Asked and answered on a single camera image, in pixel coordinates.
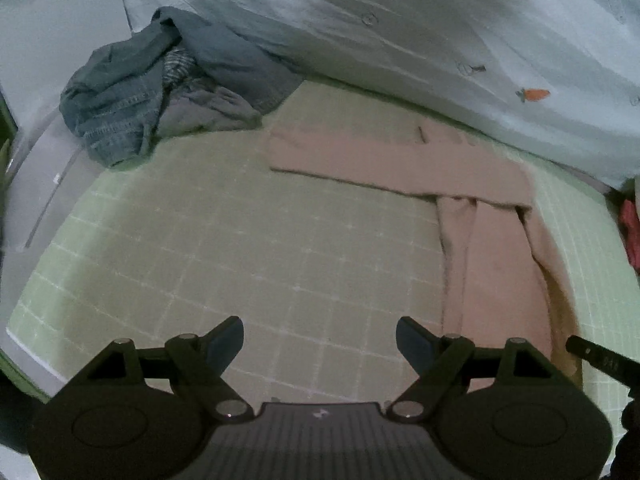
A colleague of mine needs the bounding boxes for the blue denim jeans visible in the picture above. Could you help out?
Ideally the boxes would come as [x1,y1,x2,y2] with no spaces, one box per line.
[59,6,303,168]

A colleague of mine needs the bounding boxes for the red cloth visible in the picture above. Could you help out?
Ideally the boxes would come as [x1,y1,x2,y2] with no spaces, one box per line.
[618,199,640,273]

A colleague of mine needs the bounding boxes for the pink garment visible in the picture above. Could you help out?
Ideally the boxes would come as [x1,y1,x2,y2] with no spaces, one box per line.
[266,124,583,393]

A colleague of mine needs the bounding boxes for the green checked bed sheet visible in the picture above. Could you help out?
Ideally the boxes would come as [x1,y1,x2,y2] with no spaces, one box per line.
[0,77,640,413]

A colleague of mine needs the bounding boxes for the white bed frame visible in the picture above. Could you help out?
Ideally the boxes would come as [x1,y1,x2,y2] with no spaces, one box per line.
[0,107,110,266]

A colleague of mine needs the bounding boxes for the striped cloth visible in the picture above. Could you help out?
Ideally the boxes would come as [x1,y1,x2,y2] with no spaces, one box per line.
[161,49,197,88]

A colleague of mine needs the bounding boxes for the grey crumpled cloth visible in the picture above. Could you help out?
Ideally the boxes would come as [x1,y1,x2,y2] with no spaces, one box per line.
[157,86,264,138]

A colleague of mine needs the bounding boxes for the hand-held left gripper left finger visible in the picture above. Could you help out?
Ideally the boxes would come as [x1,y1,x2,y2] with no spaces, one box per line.
[87,316,249,421]

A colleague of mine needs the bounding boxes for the white carrot print blanket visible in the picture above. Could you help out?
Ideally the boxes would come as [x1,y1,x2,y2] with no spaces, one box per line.
[114,0,640,188]

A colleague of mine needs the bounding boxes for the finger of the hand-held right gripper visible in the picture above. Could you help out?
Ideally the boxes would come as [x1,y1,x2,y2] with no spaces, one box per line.
[566,335,640,389]

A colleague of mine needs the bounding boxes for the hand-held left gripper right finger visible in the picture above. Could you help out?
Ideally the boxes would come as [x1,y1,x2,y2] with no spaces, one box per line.
[391,317,553,421]

